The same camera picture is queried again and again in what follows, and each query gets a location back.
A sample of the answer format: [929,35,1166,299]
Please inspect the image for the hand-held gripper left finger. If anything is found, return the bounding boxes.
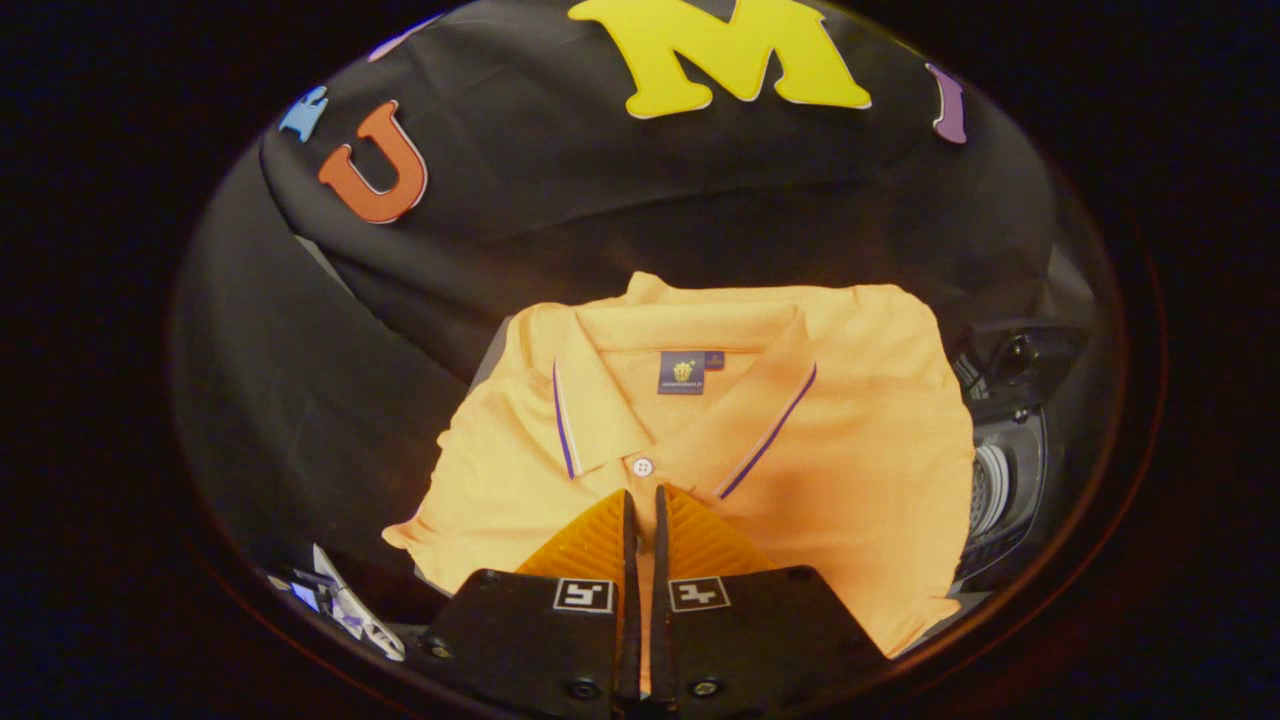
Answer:
[418,488,642,720]

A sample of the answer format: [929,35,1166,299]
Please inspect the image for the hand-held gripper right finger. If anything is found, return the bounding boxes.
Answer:
[650,484,889,720]

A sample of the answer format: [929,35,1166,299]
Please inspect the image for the orange polo shirt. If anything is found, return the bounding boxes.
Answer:
[382,272,976,663]

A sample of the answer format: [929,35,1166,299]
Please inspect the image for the grey washing machine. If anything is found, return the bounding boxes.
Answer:
[950,400,1053,593]

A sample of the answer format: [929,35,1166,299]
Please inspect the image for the dark washing machine lid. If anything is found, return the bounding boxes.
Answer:
[955,318,1093,426]

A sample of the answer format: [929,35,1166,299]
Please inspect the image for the black backdrop cloth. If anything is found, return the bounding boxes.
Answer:
[170,0,1121,611]

